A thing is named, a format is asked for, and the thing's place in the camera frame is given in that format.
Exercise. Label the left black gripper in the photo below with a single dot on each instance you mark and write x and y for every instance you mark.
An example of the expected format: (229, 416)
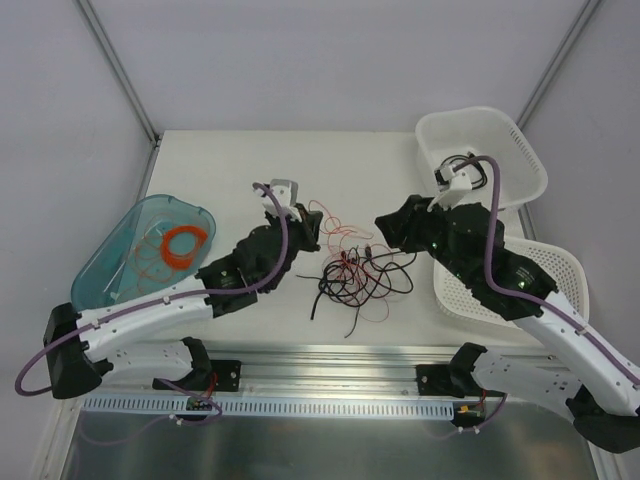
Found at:
(296, 228)

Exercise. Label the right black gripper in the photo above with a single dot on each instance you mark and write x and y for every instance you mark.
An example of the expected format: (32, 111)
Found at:
(410, 223)

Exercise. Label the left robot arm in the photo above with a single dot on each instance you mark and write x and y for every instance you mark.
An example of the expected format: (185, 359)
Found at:
(83, 349)

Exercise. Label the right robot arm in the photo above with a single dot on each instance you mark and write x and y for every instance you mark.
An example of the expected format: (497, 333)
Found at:
(599, 392)

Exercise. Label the deep white plastic tub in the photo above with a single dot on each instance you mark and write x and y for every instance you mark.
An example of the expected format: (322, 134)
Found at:
(481, 131)

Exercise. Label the teal transparent plastic tray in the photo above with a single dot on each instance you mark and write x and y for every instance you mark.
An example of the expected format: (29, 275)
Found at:
(159, 242)

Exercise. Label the perforated white plastic basket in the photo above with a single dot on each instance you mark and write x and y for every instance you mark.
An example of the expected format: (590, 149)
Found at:
(456, 301)

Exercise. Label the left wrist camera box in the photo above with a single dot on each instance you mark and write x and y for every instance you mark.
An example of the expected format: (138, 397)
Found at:
(285, 191)

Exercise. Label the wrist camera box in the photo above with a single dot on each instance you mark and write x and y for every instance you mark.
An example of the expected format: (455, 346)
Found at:
(285, 191)
(454, 184)

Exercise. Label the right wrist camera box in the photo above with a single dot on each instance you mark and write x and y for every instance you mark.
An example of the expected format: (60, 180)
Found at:
(454, 184)

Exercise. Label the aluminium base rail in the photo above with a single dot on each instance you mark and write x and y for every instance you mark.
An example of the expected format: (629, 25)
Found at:
(328, 371)

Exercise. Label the left frame post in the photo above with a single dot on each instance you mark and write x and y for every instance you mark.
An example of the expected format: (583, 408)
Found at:
(107, 49)

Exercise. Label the frame post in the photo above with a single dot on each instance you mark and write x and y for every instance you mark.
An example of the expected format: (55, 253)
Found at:
(569, 41)
(107, 49)

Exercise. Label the white slotted cable duct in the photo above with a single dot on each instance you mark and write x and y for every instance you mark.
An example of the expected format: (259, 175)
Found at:
(272, 407)

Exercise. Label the right frame post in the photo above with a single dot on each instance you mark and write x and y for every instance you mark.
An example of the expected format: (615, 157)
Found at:
(569, 41)

